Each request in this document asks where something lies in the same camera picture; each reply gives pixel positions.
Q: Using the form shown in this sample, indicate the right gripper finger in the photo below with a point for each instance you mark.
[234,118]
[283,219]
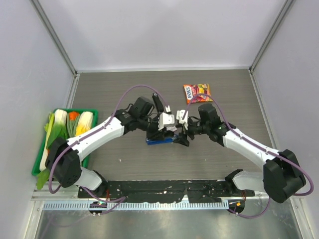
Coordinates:
[182,141]
[182,134]

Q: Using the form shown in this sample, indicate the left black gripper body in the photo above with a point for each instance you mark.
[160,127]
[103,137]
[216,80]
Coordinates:
[152,131]

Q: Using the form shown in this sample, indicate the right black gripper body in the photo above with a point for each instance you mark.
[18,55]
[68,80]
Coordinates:
[194,128]

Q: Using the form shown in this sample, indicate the small staple box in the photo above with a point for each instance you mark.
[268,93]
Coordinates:
[171,128]

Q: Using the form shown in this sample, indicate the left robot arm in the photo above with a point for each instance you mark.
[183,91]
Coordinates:
[66,155]

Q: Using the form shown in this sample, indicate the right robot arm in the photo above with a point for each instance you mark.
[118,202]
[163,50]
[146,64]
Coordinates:
[279,178]

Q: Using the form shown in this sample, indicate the Fox's candy bag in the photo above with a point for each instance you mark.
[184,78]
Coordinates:
[198,93]

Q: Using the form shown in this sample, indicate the toy napa cabbage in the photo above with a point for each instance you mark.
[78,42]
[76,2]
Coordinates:
[84,124]

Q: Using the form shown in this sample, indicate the toy green beans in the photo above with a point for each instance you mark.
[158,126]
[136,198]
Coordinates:
[71,125]

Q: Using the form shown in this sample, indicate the toy carrot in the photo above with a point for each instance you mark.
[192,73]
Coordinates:
[73,115]

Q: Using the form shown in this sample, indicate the toy bok choy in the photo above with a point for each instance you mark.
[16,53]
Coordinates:
[56,127]

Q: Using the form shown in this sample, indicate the green plastic tray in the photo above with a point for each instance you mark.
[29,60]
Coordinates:
[35,170]

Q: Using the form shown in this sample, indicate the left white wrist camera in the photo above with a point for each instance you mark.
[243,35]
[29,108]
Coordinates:
[166,120]

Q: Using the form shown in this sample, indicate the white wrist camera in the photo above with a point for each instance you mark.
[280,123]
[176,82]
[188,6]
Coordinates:
[166,120]
[182,117]

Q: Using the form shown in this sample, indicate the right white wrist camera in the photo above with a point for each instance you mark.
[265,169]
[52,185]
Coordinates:
[182,117]

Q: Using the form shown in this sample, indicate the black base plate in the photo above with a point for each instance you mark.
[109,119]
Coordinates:
[170,191]

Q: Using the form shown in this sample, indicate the slotted cable duct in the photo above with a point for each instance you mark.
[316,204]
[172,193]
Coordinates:
[88,205]

